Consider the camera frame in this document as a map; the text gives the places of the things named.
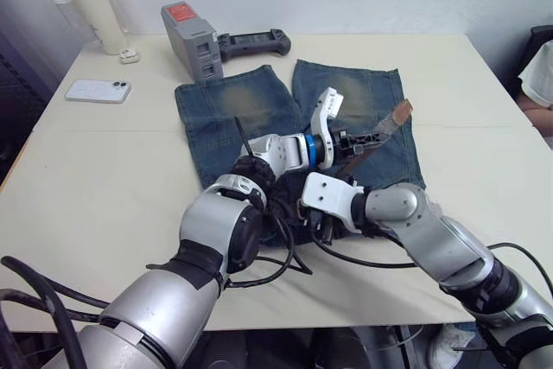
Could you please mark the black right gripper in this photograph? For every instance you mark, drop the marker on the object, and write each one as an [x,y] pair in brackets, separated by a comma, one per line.
[320,228]

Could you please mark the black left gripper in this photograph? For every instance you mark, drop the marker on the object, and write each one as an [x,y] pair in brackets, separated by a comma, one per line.
[343,143]

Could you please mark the braided belt with brown tip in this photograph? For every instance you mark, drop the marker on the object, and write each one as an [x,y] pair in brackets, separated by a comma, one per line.
[389,125]

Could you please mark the blue denim shorts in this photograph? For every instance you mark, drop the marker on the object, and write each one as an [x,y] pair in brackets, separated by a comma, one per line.
[207,127]

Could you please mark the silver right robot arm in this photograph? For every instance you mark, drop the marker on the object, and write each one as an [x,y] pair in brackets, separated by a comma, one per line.
[432,230]

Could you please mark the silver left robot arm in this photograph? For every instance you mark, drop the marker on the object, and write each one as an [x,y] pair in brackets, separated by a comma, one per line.
[207,222]

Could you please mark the black handheld controller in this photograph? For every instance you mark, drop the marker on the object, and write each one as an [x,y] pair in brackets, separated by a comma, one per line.
[252,42]

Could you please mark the white shoe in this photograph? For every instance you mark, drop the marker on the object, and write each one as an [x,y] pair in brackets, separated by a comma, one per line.
[449,345]

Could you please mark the person in white shirt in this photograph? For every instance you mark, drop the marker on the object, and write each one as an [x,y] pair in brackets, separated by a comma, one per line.
[538,79]

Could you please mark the grey battery with red label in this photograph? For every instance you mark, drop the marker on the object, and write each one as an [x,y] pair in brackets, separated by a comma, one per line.
[190,40]

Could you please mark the small white earbuds case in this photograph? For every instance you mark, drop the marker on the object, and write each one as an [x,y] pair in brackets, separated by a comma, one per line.
[129,56]

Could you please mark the white smartphone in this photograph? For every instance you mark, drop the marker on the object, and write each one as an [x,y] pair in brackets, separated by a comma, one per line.
[97,91]

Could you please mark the cream tumbler with purple lid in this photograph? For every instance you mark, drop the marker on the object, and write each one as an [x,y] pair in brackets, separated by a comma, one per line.
[97,14]

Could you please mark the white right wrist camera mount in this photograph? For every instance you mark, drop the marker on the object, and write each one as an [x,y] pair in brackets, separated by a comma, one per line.
[328,196]

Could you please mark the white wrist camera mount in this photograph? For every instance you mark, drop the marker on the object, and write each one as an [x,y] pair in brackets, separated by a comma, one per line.
[328,196]
[322,122]

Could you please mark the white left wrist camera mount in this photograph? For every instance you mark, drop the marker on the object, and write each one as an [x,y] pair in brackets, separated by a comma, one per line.
[322,122]

